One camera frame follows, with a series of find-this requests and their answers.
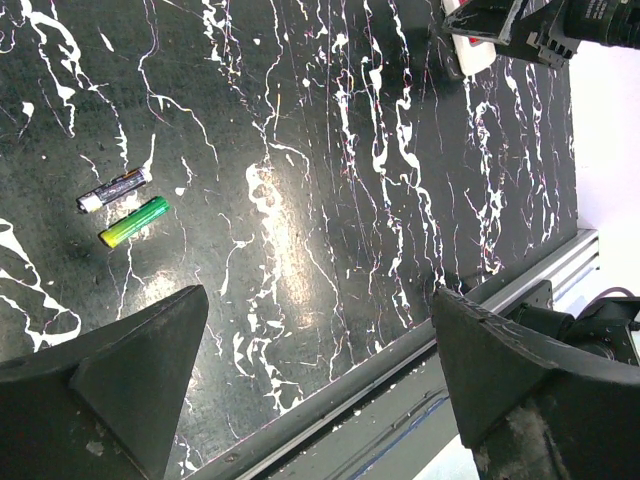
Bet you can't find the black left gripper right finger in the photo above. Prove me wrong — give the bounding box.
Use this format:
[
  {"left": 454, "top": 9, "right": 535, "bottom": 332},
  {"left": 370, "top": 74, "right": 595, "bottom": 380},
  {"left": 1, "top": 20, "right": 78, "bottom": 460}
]
[{"left": 446, "top": 297, "right": 639, "bottom": 479}]

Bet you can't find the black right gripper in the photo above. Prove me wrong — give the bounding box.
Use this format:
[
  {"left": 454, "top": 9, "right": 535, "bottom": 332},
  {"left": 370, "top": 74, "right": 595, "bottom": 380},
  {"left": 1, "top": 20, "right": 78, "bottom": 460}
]
[{"left": 443, "top": 0, "right": 639, "bottom": 69}]

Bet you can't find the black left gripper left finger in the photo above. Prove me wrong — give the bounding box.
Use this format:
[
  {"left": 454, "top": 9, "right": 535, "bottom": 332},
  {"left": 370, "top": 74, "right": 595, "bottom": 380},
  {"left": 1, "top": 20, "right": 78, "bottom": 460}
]
[{"left": 1, "top": 285, "right": 209, "bottom": 479}]

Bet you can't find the white remote control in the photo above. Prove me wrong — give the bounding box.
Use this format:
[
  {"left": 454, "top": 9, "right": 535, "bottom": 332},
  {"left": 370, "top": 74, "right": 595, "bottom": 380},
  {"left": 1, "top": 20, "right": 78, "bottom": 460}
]
[{"left": 441, "top": 0, "right": 498, "bottom": 78}]

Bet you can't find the green yellow AAA battery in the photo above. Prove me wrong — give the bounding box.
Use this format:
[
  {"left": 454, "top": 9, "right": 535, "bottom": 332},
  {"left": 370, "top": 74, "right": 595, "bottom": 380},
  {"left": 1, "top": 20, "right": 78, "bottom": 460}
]
[{"left": 98, "top": 196, "right": 170, "bottom": 249}]

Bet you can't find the black AAA battery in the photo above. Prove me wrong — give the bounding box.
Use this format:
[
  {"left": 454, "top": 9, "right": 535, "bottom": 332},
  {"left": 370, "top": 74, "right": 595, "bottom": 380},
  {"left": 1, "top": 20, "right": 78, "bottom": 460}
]
[{"left": 76, "top": 167, "right": 152, "bottom": 214}]

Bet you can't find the aluminium table edge rail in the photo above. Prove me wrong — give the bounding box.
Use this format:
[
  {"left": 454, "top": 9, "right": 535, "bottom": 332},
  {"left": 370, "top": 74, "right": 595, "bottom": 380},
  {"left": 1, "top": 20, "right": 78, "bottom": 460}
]
[{"left": 193, "top": 229, "right": 600, "bottom": 479}]

